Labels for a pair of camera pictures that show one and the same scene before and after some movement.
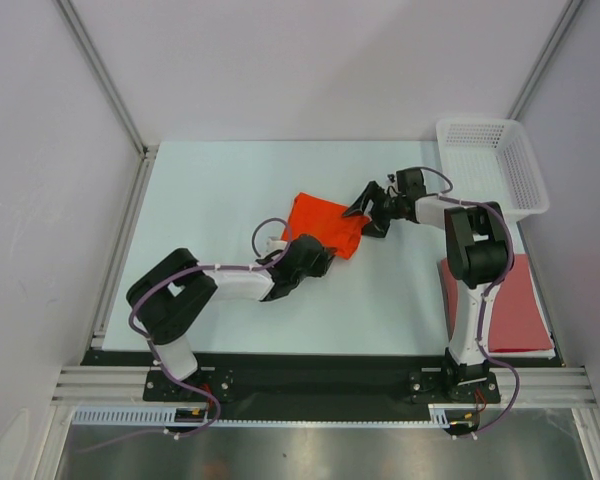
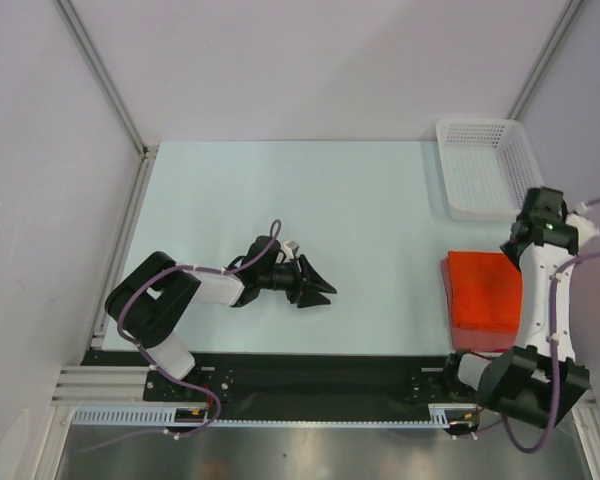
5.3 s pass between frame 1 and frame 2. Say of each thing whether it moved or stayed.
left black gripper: moved
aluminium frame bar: stayed
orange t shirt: moved
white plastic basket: stayed
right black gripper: moved
